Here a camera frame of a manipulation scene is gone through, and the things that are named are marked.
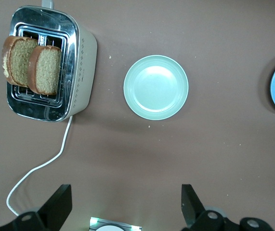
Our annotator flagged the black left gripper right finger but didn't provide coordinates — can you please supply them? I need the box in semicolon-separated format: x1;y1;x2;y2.
181;184;275;231

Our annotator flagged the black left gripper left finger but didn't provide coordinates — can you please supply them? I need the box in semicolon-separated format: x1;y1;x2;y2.
0;184;73;231

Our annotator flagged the brown bread slice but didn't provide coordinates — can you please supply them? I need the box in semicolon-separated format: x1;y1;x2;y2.
27;45;63;96
1;35;39;88

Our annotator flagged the green round plate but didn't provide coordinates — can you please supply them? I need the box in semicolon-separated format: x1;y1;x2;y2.
123;55;189;121

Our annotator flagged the beige chrome toaster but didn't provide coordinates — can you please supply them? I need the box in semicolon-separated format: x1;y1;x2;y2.
6;0;98;123

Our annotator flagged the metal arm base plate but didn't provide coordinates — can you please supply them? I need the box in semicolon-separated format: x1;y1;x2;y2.
90;216;142;231

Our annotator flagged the white toaster power cord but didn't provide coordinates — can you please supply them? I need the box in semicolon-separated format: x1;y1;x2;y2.
6;115;73;217

